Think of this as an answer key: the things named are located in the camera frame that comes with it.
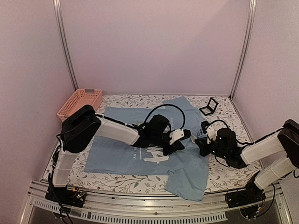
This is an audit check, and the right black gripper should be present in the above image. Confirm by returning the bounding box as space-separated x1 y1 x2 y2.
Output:
196 136 229 160

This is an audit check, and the light blue printed t-shirt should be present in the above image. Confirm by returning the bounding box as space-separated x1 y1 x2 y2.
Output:
84 97 208 201

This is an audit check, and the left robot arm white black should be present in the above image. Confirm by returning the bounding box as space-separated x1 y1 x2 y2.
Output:
48 105 191 203

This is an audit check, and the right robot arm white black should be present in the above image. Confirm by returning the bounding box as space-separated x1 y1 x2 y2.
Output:
192 119 299 203

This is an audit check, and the black open brooch box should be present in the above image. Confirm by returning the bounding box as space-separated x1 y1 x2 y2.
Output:
199 97 219 116

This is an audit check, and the pink plastic basket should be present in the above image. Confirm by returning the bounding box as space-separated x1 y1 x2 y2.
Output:
57 89 103 122

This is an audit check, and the floral patterned tablecloth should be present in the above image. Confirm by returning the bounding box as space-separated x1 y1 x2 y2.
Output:
41 94 264 195

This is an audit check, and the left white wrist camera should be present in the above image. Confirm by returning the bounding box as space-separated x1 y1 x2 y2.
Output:
169 129 191 145

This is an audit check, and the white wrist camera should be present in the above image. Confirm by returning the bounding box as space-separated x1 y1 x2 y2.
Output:
201 121 216 144
169 129 191 145

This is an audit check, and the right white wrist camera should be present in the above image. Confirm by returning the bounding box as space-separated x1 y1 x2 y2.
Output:
201 121 216 144

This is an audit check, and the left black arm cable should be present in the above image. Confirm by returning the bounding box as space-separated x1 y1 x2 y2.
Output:
142 104 185 131

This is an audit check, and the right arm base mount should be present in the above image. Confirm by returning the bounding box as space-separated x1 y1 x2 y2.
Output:
225 183 276 220

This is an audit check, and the aluminium front rail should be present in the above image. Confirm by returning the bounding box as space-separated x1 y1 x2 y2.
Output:
20 181 293 224

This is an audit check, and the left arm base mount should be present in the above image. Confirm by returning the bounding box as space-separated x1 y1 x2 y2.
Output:
45 174 86 208

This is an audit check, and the right aluminium frame post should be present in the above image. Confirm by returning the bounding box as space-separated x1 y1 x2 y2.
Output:
229 0 257 100

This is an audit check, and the aluminium frame post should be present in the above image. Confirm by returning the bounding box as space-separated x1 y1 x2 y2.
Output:
229 0 257 100
53 0 78 91

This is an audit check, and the left aluminium frame post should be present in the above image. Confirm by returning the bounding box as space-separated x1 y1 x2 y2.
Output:
53 0 78 91

